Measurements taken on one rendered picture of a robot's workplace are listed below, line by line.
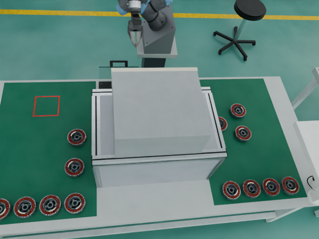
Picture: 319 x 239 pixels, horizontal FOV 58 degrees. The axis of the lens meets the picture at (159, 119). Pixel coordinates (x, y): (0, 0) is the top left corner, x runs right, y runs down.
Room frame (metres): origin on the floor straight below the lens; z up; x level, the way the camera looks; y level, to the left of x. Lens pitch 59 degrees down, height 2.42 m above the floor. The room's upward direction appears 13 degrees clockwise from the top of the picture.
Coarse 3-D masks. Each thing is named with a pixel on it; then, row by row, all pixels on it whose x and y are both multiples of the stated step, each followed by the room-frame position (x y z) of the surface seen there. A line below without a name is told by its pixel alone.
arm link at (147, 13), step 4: (144, 4) 1.67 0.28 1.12; (148, 4) 1.69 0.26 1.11; (144, 8) 1.66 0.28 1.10; (148, 8) 1.67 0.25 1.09; (152, 8) 1.68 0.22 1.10; (140, 12) 1.66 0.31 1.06; (144, 12) 1.66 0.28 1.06; (148, 12) 1.67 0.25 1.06; (152, 12) 1.68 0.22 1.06; (156, 12) 1.70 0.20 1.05; (144, 16) 1.66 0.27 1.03; (148, 16) 1.67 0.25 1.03; (152, 16) 1.68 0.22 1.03; (148, 20) 1.68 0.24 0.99
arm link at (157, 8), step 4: (152, 0) 1.70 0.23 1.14; (156, 0) 1.69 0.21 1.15; (160, 0) 1.69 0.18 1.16; (164, 0) 1.70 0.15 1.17; (168, 0) 1.70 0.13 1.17; (152, 4) 1.68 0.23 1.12; (156, 4) 1.68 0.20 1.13; (160, 4) 1.69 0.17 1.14; (164, 4) 1.70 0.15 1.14; (168, 4) 1.71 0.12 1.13; (156, 8) 1.68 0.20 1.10; (160, 8) 1.69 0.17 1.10
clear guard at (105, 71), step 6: (102, 66) 1.11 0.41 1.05; (108, 66) 1.12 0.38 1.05; (114, 66) 1.13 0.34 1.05; (120, 66) 1.14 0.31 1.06; (126, 66) 1.15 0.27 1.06; (132, 66) 1.15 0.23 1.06; (138, 66) 1.16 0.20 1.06; (102, 72) 1.06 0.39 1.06; (108, 72) 1.07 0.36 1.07; (102, 78) 1.01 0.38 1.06; (108, 78) 1.02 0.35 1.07; (102, 84) 0.97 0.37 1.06; (108, 84) 0.98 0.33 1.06
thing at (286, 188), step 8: (288, 176) 0.81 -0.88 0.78; (224, 184) 0.66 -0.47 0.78; (232, 184) 0.67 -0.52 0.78; (248, 184) 0.70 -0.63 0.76; (256, 184) 0.70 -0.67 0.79; (264, 184) 0.71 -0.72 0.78; (272, 184) 0.74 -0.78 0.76; (280, 184) 0.75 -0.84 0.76; (288, 184) 0.76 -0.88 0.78; (296, 184) 0.76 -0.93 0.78; (224, 192) 0.61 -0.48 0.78; (232, 192) 0.62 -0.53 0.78; (240, 192) 0.63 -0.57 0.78; (248, 192) 0.64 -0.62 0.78; (256, 192) 0.65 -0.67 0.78; (264, 192) 0.67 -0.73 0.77; (272, 192) 0.68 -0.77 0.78; (288, 192) 0.70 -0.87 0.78; (296, 192) 0.72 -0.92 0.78; (232, 200) 0.58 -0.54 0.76
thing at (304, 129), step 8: (296, 128) 0.89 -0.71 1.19; (304, 128) 0.89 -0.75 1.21; (312, 128) 0.91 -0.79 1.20; (304, 136) 0.84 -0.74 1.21; (312, 136) 0.86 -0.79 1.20; (304, 144) 0.80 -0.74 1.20; (312, 144) 0.81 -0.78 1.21; (304, 152) 0.77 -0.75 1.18; (312, 152) 0.76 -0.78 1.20; (312, 160) 0.71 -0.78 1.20; (312, 168) 0.68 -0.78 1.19; (312, 176) 0.82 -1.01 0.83; (312, 184) 0.77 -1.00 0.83; (312, 192) 0.74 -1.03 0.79; (312, 200) 0.70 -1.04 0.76
